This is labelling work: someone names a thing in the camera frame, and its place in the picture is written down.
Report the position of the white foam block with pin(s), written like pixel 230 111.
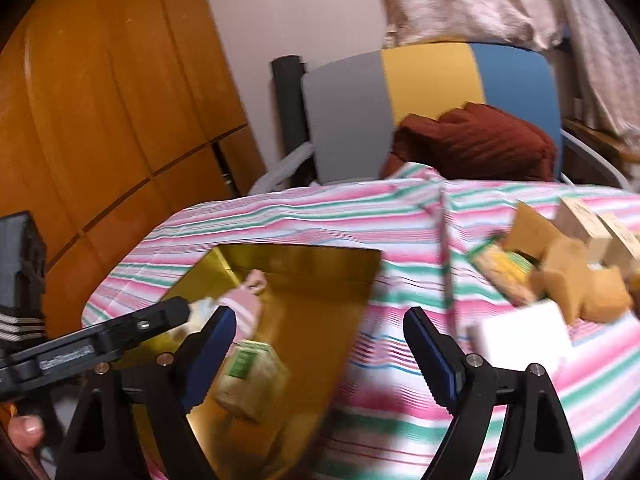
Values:
pixel 522 336

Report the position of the dark red quilted cushion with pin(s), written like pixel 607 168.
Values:
pixel 474 142

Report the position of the striped pink green tablecloth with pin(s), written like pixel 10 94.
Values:
pixel 385 424

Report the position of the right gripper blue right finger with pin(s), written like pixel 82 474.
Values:
pixel 438 356

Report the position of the left hand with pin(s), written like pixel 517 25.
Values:
pixel 26 433

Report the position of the grey yellow blue chair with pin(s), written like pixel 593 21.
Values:
pixel 350 108

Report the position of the cream box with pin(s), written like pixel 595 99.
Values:
pixel 623 249
pixel 576 220

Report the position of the pink striped sock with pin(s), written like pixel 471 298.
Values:
pixel 246 304

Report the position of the cream box right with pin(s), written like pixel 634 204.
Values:
pixel 623 249

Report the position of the gold storage box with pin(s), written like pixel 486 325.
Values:
pixel 312 308

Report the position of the small green label packet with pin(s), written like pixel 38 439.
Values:
pixel 252 381

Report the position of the yellow sponge back left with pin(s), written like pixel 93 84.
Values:
pixel 530 233

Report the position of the cream box left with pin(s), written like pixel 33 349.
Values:
pixel 576 220

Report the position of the green cracker packet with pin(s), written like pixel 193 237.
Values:
pixel 509 272

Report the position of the pink patterned curtain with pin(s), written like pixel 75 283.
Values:
pixel 607 58

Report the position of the cream sock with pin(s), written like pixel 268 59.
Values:
pixel 200 312

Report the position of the large yellow sponge wedge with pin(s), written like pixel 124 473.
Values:
pixel 564 276

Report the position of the wooden side desk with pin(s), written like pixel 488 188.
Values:
pixel 620 153

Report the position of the wooden wardrobe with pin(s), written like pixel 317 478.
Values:
pixel 115 114

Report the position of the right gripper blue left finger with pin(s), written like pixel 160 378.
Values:
pixel 201 355

